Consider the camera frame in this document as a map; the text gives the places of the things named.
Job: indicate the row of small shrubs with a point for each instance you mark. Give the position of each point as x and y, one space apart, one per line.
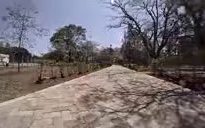
70 69

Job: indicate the pale stone paved path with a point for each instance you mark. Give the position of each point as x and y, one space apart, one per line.
100 100

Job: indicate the large green leafy tree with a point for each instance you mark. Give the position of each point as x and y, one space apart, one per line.
68 41

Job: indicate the large bare branching tree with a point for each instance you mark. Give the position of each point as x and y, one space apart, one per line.
153 30

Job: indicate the thin bare tree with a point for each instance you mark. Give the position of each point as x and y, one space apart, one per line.
20 36

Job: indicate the bare brown dirt ground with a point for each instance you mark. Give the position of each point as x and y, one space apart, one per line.
10 83

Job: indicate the low stone wall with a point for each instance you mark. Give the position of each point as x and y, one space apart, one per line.
186 71

